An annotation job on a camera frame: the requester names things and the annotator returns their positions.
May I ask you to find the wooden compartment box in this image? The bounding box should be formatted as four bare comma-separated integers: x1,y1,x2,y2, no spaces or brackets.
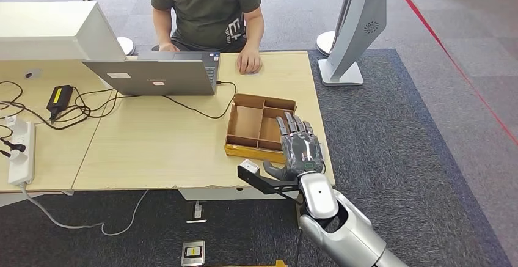
224,93,297,165

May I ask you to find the black laptop charger cable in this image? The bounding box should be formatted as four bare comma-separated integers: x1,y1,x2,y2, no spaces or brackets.
53,80,239,130

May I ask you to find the yellow floor tape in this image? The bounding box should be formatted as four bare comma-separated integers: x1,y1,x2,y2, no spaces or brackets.
210,260,288,267

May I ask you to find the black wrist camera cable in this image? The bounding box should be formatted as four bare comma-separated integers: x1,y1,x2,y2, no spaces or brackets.
279,190,304,267

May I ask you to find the white round stanchion base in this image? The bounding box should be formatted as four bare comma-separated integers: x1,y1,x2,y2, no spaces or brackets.
117,36,136,56
316,31,337,57

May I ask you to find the light wooden desk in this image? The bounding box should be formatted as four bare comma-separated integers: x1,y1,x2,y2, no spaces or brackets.
0,56,118,208
73,50,337,201

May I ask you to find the silver kiosk stand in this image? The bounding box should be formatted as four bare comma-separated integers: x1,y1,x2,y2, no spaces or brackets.
317,0,389,87

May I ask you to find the red barrier belt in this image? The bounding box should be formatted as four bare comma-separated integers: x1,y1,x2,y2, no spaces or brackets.
386,0,518,147

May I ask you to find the person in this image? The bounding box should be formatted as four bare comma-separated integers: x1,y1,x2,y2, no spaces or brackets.
150,0,266,75

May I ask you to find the white desktop monitor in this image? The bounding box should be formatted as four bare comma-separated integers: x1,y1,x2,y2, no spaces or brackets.
0,1,128,62

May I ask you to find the dark grey carpet mat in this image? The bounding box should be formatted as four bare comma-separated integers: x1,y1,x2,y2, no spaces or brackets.
0,49,511,267

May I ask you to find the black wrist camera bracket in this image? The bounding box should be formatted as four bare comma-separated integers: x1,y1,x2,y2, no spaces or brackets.
237,166,302,196

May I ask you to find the silver floor socket box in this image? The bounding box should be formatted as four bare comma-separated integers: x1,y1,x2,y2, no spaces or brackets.
181,240,206,267

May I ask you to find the white desk crossbeam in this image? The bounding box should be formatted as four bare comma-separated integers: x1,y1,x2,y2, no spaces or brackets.
179,186,301,201

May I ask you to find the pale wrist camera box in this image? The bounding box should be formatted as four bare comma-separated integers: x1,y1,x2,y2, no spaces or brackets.
239,159,261,174

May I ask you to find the white power strip cable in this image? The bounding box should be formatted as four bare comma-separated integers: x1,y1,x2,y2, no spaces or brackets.
19,184,149,237

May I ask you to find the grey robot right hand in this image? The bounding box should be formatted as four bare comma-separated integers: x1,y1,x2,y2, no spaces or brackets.
263,111,326,181

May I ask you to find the person's left hand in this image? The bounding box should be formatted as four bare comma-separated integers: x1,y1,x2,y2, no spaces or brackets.
236,46,263,75

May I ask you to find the white power strip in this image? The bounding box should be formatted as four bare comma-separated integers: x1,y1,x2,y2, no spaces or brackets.
7,120,37,186

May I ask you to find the black power adapter yellow label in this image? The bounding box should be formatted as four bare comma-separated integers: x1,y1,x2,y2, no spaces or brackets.
46,84,75,122

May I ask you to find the white floor cable connector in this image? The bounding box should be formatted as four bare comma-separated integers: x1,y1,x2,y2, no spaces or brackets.
186,201,208,225

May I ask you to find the grey laptop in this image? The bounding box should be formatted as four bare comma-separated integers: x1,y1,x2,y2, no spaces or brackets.
82,50,222,97

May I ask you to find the black mains cable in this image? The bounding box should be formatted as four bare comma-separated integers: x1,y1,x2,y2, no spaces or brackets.
0,80,56,130

